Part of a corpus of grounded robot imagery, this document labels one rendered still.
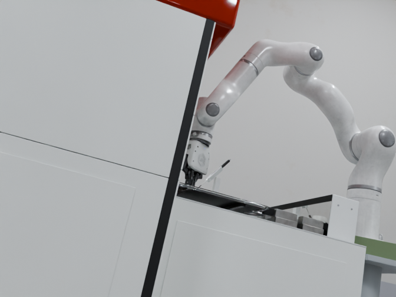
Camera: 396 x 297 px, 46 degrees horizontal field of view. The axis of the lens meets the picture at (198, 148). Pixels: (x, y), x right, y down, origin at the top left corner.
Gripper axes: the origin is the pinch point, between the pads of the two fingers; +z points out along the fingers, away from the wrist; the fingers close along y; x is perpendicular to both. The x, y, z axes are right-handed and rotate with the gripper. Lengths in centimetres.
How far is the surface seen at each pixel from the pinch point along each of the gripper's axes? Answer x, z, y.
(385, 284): -7, 5, 225
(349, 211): -48, 0, 19
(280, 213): -25.2, 2.4, 18.9
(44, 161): -15, 13, -67
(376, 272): -51, 14, 45
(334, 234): -45.6, 8.0, 15.4
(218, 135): 91, -71, 134
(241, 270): -32.6, 24.7, -11.8
